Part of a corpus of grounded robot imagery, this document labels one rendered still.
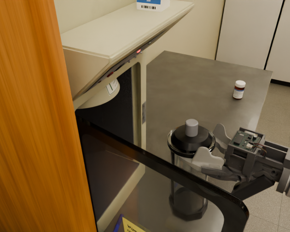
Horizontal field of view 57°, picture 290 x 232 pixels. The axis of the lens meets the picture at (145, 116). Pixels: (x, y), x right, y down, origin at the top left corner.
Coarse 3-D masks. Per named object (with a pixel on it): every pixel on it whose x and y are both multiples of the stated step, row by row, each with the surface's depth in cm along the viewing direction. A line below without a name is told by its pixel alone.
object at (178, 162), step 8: (176, 128) 64; (168, 136) 62; (168, 144) 60; (184, 152) 57; (192, 152) 56; (176, 160) 60; (184, 168) 60; (192, 168) 60; (200, 176) 61; (208, 176) 64
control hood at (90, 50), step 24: (96, 24) 44; (120, 24) 44; (144, 24) 44; (168, 24) 47; (72, 48) 36; (96, 48) 35; (120, 48) 35; (72, 72) 38; (96, 72) 35; (72, 96) 40
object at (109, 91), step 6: (108, 84) 61; (114, 84) 63; (102, 90) 59; (108, 90) 61; (114, 90) 62; (96, 96) 59; (102, 96) 60; (108, 96) 61; (114, 96) 62; (90, 102) 58; (96, 102) 59; (102, 102) 60; (78, 108) 58; (84, 108) 58
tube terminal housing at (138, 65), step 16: (64, 0) 39; (80, 0) 42; (96, 0) 45; (112, 0) 49; (128, 0) 54; (64, 16) 40; (80, 16) 43; (96, 16) 47; (64, 32) 41; (128, 64) 62; (144, 64) 69; (112, 80) 57; (144, 80) 72; (80, 96) 49; (144, 96) 74; (144, 128) 81; (144, 144) 85
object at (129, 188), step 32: (96, 128) 41; (96, 160) 45; (128, 160) 39; (160, 160) 35; (96, 192) 52; (128, 192) 44; (160, 192) 38; (192, 192) 34; (224, 192) 31; (96, 224) 60; (160, 224) 42; (192, 224) 37; (224, 224) 33
